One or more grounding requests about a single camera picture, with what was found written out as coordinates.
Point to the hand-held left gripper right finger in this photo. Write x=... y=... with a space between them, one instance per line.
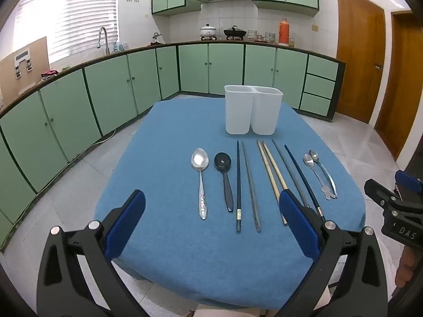
x=297 y=224

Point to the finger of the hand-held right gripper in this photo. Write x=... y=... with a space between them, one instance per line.
x=408 y=180
x=380 y=193

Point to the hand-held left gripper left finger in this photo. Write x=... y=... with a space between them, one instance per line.
x=129 y=221

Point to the dark blue chopstick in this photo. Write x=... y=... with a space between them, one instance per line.
x=301 y=175
x=238 y=178

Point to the large steel spoon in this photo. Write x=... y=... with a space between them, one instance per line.
x=199 y=165

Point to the black plastic spoon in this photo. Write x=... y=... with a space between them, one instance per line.
x=222 y=161

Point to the white two-compartment utensil holder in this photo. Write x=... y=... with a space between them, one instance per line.
x=239 y=112

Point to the person's right hand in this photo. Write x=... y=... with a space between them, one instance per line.
x=404 y=267

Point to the blue tablecloth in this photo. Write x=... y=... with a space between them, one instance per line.
x=165 y=178

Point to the grey metal chopstick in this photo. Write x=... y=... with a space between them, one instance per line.
x=287 y=166
x=250 y=181

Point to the light wooden chopstick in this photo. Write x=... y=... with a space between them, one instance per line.
x=272 y=165
x=268 y=171

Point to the wooden door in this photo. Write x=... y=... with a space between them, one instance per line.
x=360 y=56
x=401 y=86

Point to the green base cabinet run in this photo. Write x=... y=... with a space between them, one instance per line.
x=99 y=89

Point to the red cloth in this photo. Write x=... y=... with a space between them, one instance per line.
x=49 y=73

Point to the bottles beside sink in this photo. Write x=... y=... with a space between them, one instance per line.
x=120 y=46

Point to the steel kitchen faucet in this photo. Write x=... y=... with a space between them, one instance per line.
x=106 y=41

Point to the orange thermos flask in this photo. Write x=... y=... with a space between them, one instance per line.
x=284 y=33

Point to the black wok with lid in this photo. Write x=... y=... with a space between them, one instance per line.
x=235 y=33

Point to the white cooking pot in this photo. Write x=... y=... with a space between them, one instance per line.
x=208 y=31

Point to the white window blinds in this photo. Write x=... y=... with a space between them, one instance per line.
x=66 y=23

